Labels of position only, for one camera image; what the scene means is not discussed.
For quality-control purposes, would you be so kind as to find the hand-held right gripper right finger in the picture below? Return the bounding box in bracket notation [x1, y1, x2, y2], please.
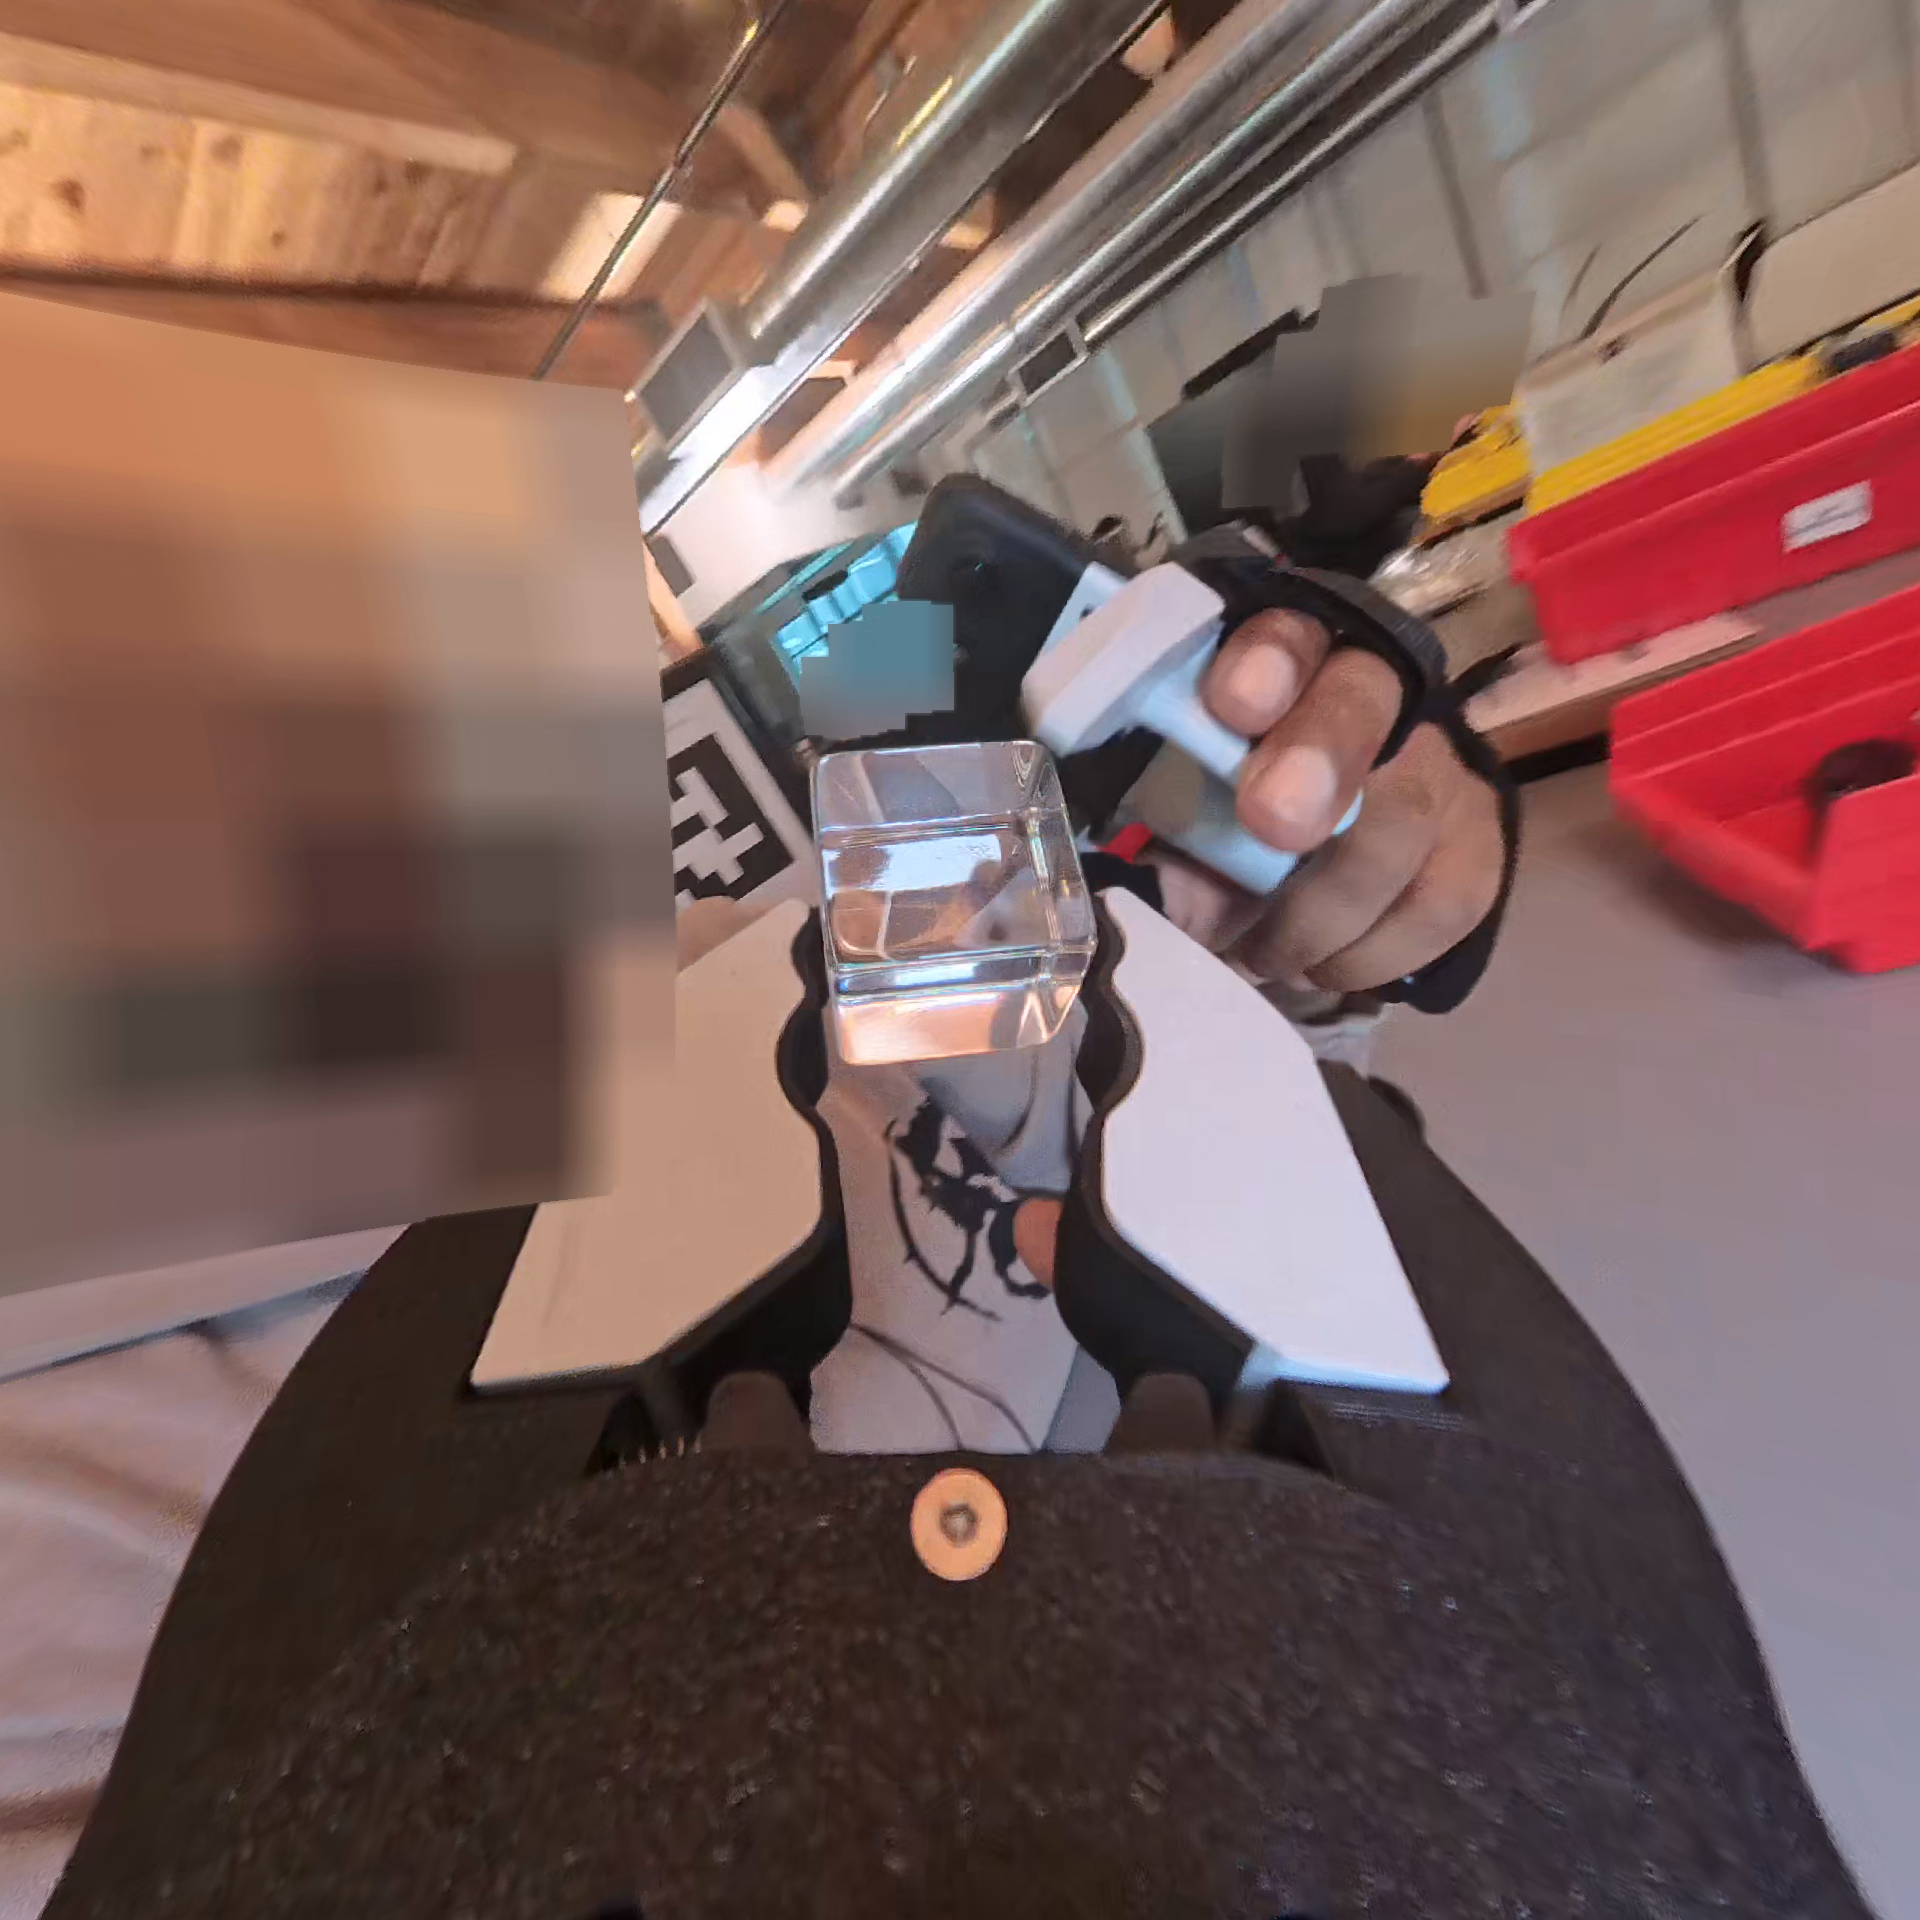
[1057, 883, 1452, 1393]

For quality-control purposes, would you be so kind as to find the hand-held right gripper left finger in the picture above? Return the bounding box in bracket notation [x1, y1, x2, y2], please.
[473, 903, 853, 1391]

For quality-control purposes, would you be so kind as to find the clear acrylic cube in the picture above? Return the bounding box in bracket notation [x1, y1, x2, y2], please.
[811, 738, 1102, 1070]

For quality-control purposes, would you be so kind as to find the person's left hand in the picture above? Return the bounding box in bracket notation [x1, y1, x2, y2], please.
[1159, 604, 1511, 1000]

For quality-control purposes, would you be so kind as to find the wooden board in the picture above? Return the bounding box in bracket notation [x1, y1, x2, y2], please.
[1463, 612, 1765, 759]

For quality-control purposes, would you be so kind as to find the white cardboard box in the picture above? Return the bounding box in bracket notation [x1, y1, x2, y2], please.
[1513, 261, 1765, 469]

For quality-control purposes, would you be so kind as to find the labelled red plastic bin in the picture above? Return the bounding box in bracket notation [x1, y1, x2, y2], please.
[1506, 348, 1920, 665]

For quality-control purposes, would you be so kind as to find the yellow plastic bin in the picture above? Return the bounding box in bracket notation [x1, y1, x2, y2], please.
[1417, 295, 1920, 520]

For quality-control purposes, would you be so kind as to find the person's pale printed shirt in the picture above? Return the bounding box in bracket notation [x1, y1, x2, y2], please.
[0, 1050, 1104, 1920]

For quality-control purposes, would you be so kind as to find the metal ceiling duct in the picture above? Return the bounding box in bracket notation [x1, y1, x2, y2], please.
[743, 0, 1189, 354]

